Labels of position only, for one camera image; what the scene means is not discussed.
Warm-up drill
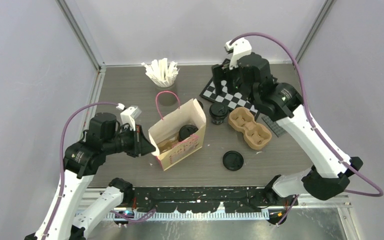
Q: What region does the bundle of white wrapped straws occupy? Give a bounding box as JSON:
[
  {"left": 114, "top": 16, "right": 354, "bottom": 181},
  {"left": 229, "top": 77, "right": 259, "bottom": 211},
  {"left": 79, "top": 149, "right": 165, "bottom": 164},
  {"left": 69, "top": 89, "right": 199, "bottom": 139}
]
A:
[{"left": 141, "top": 58, "right": 179, "bottom": 88}]

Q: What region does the grey cylindrical straw holder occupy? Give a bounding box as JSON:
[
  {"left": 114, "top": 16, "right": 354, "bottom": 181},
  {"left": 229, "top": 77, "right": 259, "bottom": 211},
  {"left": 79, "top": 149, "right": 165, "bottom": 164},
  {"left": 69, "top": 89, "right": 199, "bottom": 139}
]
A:
[{"left": 156, "top": 85, "right": 178, "bottom": 107}]

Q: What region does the black and white chessboard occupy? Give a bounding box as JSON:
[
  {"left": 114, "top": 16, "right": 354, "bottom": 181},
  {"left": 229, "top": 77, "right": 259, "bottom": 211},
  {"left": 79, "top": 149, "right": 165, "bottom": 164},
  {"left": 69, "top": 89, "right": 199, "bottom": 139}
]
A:
[{"left": 199, "top": 77, "right": 260, "bottom": 118}]

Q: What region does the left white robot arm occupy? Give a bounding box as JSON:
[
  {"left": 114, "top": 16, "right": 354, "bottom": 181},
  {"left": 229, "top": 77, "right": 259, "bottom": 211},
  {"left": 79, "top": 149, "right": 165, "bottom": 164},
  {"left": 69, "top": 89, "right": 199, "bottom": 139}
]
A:
[{"left": 25, "top": 112, "right": 156, "bottom": 240}]

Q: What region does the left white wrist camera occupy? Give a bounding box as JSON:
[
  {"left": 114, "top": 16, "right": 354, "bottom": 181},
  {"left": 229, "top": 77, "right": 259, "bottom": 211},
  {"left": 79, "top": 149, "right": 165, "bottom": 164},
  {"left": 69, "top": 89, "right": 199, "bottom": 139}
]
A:
[{"left": 120, "top": 105, "right": 142, "bottom": 131}]

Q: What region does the brown cardboard cup carrier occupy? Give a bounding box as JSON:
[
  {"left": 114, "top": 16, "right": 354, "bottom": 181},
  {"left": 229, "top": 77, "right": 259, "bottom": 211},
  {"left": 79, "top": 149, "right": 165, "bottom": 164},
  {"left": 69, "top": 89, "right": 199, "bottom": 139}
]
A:
[{"left": 228, "top": 107, "right": 272, "bottom": 150}]

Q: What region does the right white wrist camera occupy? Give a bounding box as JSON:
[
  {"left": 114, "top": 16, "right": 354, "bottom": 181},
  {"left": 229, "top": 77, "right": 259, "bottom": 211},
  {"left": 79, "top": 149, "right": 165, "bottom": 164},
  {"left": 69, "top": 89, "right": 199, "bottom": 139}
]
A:
[{"left": 224, "top": 37, "right": 252, "bottom": 70}]

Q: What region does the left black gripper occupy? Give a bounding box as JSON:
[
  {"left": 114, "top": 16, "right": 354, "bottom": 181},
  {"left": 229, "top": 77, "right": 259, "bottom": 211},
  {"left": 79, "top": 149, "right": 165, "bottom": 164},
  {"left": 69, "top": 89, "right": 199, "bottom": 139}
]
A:
[{"left": 104, "top": 122, "right": 157, "bottom": 157}]

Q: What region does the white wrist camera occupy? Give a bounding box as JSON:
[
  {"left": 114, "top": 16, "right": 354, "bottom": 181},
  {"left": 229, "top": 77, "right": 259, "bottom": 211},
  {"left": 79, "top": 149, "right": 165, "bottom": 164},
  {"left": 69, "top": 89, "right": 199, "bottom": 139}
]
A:
[
  {"left": 120, "top": 105, "right": 142, "bottom": 131},
  {"left": 224, "top": 37, "right": 252, "bottom": 70}
]

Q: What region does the grey studded building baseplate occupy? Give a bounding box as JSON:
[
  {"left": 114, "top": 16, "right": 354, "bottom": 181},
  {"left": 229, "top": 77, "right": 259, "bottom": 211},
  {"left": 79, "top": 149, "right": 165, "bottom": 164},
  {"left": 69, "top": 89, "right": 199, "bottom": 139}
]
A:
[{"left": 260, "top": 114, "right": 287, "bottom": 138}]

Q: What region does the black lidded coffee cup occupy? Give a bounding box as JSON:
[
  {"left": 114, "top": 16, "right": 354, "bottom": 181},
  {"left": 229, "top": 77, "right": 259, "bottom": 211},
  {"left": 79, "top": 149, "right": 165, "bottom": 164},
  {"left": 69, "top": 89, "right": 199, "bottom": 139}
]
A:
[{"left": 209, "top": 102, "right": 229, "bottom": 125}]

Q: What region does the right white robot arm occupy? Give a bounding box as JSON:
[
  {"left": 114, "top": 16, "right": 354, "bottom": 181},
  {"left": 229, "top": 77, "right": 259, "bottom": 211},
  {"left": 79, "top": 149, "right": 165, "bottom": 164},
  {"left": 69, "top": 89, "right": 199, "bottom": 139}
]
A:
[{"left": 211, "top": 52, "right": 363, "bottom": 205}]

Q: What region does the pink and cream paper bag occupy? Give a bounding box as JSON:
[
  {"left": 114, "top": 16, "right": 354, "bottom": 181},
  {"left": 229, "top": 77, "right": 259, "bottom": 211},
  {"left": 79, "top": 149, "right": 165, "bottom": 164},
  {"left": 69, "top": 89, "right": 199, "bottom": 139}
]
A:
[{"left": 148, "top": 90, "right": 207, "bottom": 171}]

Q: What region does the black coffee cup lid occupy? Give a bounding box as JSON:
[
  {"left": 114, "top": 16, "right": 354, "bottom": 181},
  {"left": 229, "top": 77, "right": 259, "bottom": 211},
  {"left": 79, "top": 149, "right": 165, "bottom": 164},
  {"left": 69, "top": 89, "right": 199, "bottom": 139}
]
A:
[{"left": 222, "top": 150, "right": 244, "bottom": 171}]

